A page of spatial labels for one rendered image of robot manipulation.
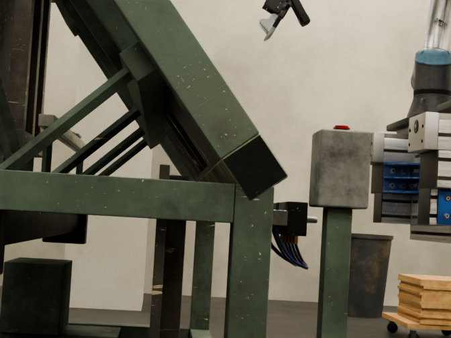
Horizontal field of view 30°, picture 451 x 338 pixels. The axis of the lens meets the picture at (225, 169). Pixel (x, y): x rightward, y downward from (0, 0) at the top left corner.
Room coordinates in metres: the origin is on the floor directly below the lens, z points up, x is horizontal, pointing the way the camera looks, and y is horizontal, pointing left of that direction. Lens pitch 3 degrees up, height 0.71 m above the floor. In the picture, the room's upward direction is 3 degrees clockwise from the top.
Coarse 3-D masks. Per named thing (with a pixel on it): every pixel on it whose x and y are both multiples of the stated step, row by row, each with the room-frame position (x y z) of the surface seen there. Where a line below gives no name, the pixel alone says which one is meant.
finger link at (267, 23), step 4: (272, 16) 2.75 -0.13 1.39; (276, 16) 2.75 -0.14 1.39; (260, 20) 2.75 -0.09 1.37; (264, 20) 2.75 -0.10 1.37; (268, 20) 2.75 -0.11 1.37; (272, 20) 2.75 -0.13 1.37; (264, 24) 2.75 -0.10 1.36; (268, 24) 2.75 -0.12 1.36; (272, 24) 2.75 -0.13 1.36; (264, 28) 2.75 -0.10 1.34; (268, 28) 2.75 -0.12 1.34; (272, 28) 2.74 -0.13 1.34; (268, 32) 2.75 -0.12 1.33; (272, 32) 2.75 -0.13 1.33; (268, 36) 2.76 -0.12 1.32; (264, 40) 2.77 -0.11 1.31
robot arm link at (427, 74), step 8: (416, 56) 2.57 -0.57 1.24; (424, 56) 2.54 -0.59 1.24; (432, 56) 2.53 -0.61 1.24; (440, 56) 2.52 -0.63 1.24; (448, 56) 2.53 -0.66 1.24; (416, 64) 2.57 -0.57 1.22; (424, 64) 2.54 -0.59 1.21; (432, 64) 2.52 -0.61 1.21; (440, 64) 2.52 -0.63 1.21; (448, 64) 2.53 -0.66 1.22; (416, 72) 2.57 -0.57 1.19; (424, 72) 2.54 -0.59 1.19; (432, 72) 2.52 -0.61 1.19; (440, 72) 2.52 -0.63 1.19; (448, 72) 2.53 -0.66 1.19; (416, 80) 2.56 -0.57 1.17; (424, 80) 2.53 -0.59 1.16; (432, 80) 2.52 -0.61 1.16; (440, 80) 2.52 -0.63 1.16; (448, 80) 2.53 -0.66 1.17; (416, 88) 2.56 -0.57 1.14; (424, 88) 2.53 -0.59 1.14; (432, 88) 2.52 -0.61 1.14; (440, 88) 2.52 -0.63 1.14; (448, 88) 2.53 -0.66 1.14
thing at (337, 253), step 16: (336, 208) 1.96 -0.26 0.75; (336, 224) 1.96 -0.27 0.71; (336, 240) 1.96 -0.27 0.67; (336, 256) 1.96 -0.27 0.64; (320, 272) 2.00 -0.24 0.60; (336, 272) 1.96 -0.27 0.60; (320, 288) 1.99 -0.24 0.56; (336, 288) 1.96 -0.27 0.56; (320, 304) 1.98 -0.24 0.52; (336, 304) 1.96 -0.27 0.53; (320, 320) 1.97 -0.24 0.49; (336, 320) 1.96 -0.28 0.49; (320, 336) 1.96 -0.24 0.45; (336, 336) 1.96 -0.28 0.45
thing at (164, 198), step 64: (0, 192) 1.88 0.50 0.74; (64, 192) 1.89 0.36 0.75; (128, 192) 1.90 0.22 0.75; (192, 192) 1.91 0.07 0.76; (0, 256) 1.91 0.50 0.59; (256, 256) 1.92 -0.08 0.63; (0, 320) 2.88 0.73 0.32; (64, 320) 3.07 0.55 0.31; (192, 320) 4.02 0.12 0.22; (256, 320) 1.92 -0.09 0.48
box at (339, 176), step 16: (320, 144) 1.93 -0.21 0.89; (336, 144) 1.93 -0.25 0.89; (352, 144) 1.93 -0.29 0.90; (368, 144) 1.93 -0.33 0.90; (320, 160) 1.93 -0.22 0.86; (336, 160) 1.93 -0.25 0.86; (352, 160) 1.93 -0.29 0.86; (368, 160) 1.93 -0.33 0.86; (320, 176) 1.93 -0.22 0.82; (336, 176) 1.93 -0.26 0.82; (352, 176) 1.93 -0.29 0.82; (368, 176) 1.94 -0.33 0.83; (320, 192) 1.93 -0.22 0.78; (336, 192) 1.93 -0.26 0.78; (352, 192) 1.93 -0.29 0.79; (368, 192) 1.94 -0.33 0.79; (352, 208) 1.94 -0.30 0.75
